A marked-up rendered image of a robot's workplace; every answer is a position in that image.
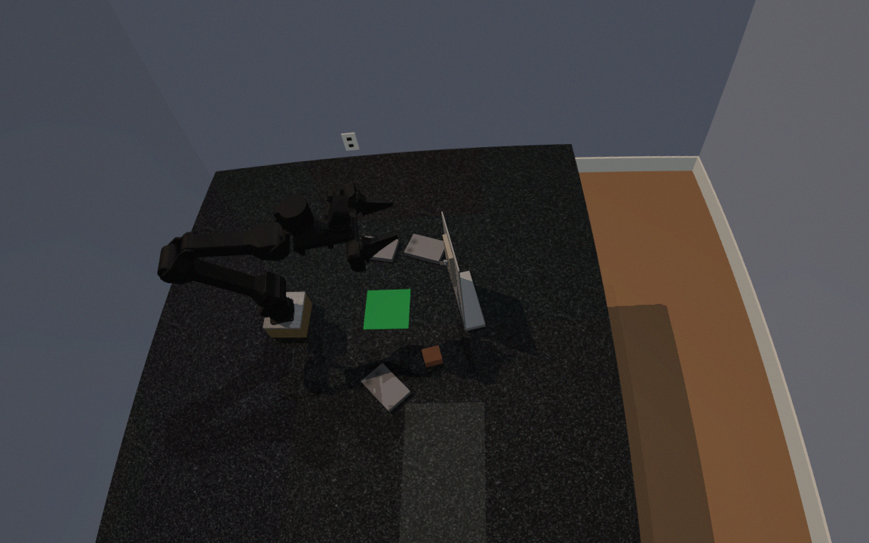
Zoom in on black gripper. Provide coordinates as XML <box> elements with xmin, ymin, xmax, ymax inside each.
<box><xmin>317</xmin><ymin>184</ymin><xmax>398</xmax><ymax>272</ymax></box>

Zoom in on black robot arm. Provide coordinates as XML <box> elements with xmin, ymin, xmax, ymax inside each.
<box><xmin>158</xmin><ymin>189</ymin><xmax>349</xmax><ymax>324</ymax></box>

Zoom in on green square marked zone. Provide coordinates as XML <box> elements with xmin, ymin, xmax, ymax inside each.
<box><xmin>363</xmin><ymin>289</ymin><xmax>411</xmax><ymax>330</ymax></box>

